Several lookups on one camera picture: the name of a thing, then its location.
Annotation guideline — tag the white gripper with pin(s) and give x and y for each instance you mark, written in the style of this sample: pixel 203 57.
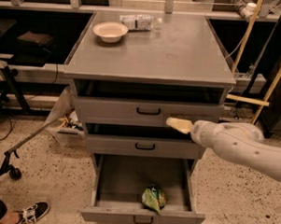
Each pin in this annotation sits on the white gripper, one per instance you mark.
pixel 202 133

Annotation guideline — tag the green rice chip bag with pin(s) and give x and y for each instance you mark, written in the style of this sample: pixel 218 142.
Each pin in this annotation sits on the green rice chip bag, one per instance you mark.
pixel 154 198

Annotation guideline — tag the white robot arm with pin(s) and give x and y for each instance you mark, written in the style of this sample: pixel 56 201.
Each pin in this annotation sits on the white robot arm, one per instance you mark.
pixel 240 143

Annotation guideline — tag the grey top drawer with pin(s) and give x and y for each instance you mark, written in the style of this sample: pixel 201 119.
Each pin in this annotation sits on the grey top drawer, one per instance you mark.
pixel 141 113

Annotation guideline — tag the grey drawer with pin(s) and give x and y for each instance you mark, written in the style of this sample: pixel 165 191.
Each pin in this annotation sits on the grey drawer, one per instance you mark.
pixel 121 181
pixel 157 148
pixel 141 113

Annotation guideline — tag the grey metal drawer cabinet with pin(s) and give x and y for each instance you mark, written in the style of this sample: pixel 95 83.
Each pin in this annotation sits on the grey metal drawer cabinet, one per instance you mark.
pixel 177 61

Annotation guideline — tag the grey bottom drawer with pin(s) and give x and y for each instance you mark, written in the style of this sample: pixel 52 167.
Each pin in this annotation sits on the grey bottom drawer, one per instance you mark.
pixel 121 181

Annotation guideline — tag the grey middle drawer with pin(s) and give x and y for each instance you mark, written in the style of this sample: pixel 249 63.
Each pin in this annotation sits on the grey middle drawer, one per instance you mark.
pixel 157 148

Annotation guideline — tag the clear plastic bag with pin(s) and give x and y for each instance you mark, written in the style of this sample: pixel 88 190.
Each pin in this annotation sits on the clear plastic bag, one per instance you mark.
pixel 63 107

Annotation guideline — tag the clear plastic water bottle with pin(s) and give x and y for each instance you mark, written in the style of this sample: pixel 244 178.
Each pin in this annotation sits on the clear plastic water bottle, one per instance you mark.
pixel 139 22

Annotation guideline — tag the white paper bowl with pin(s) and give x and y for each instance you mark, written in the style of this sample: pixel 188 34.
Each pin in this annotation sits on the white paper bowl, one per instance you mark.
pixel 110 32

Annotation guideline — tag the white bottle on shelf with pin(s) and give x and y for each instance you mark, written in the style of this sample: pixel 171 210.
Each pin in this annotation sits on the white bottle on shelf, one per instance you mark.
pixel 244 9

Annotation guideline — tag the dark box on shelf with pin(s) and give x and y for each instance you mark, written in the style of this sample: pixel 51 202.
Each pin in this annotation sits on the dark box on shelf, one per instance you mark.
pixel 32 39

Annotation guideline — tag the black wheeled stand leg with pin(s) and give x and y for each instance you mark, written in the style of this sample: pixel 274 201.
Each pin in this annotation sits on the black wheeled stand leg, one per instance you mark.
pixel 6 167

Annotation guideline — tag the black metal table leg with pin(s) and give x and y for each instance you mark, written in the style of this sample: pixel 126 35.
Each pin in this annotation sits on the black metal table leg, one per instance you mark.
pixel 12 83

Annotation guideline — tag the black and white sneaker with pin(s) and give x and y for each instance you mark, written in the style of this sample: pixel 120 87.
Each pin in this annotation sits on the black and white sneaker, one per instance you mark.
pixel 32 214

